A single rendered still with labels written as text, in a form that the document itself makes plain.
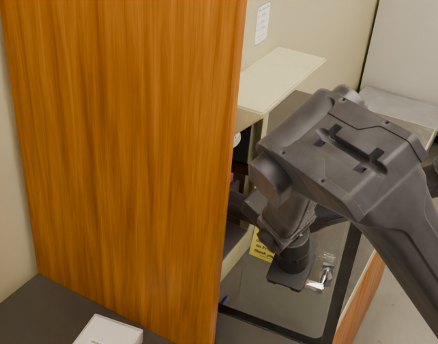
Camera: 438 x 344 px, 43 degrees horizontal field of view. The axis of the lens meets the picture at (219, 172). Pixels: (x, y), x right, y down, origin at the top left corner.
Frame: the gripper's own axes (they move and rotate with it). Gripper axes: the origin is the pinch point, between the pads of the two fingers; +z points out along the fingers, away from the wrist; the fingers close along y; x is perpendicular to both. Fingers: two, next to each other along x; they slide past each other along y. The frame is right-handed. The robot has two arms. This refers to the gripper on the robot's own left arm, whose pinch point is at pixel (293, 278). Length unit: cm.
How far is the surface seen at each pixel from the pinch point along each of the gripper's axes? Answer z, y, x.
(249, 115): -25.9, -15.6, -13.2
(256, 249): 1.3, -3.8, -9.2
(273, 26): -19, -44, -20
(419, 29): 173, -266, -7
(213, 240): -8.7, 1.5, -14.9
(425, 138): 78, -102, 16
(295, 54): -13.8, -43.0, -14.8
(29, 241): 17, 7, -66
